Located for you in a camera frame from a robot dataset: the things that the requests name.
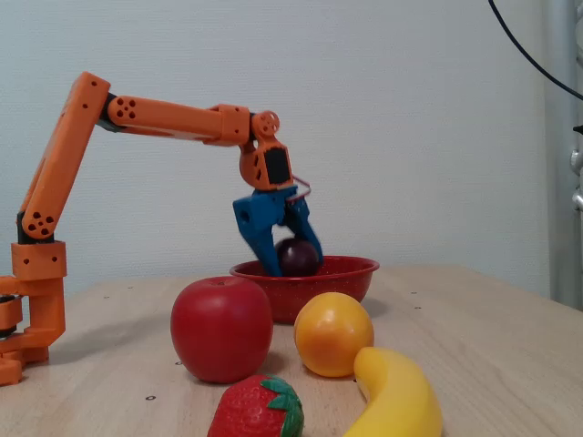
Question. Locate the red speckled bowl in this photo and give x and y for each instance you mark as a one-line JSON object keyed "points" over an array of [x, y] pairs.
{"points": [[328, 291]]}

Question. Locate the dark purple plum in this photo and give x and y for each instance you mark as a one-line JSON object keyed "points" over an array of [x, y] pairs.
{"points": [[298, 258]]}

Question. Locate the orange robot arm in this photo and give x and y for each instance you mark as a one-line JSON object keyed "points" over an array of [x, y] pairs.
{"points": [[173, 119]]}

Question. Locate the red toy apple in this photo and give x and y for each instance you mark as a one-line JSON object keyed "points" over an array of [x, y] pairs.
{"points": [[221, 328]]}

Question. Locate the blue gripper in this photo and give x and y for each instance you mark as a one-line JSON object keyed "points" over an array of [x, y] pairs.
{"points": [[260, 213]]}

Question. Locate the grey metal post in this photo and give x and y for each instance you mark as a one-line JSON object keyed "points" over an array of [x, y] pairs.
{"points": [[558, 182]]}

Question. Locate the red toy strawberry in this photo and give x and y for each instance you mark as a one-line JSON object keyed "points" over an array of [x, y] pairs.
{"points": [[250, 409]]}

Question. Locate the small black clamp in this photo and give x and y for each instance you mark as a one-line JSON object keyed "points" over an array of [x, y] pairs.
{"points": [[579, 129]]}

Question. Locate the toy orange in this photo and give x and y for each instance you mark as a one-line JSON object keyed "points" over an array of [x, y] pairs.
{"points": [[332, 334]]}

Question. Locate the silver metal knob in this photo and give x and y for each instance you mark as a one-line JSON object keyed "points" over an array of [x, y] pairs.
{"points": [[578, 198], [577, 160]]}

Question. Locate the yellow toy banana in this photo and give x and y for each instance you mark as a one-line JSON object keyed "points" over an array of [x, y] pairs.
{"points": [[401, 396]]}

